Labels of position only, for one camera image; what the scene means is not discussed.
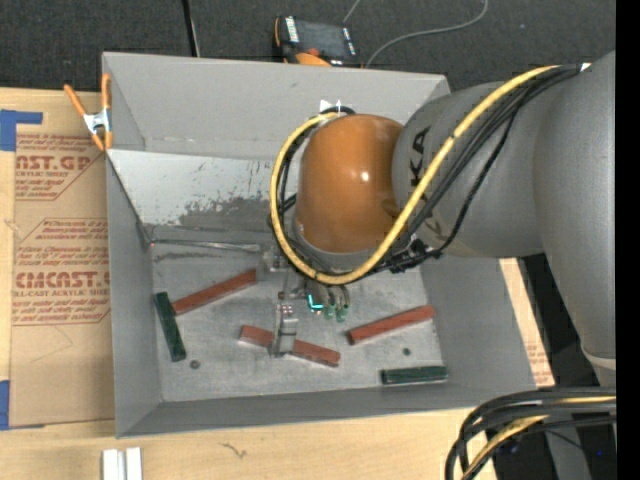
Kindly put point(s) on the black cylinder on white bracket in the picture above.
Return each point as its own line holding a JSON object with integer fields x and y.
{"x": 417, "y": 257}

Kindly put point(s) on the brown cardboard board, red print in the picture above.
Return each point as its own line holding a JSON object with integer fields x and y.
{"x": 60, "y": 358}

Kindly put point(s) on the grey metal bin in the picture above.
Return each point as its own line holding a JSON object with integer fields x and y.
{"x": 225, "y": 378}

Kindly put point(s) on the red-brown flat block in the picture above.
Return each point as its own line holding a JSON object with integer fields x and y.
{"x": 320, "y": 353}
{"x": 392, "y": 324}
{"x": 215, "y": 291}

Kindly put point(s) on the dark green flat block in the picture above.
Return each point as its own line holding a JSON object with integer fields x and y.
{"x": 170, "y": 328}
{"x": 414, "y": 375}

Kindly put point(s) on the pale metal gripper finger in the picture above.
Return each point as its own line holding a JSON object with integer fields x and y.
{"x": 286, "y": 335}
{"x": 272, "y": 263}

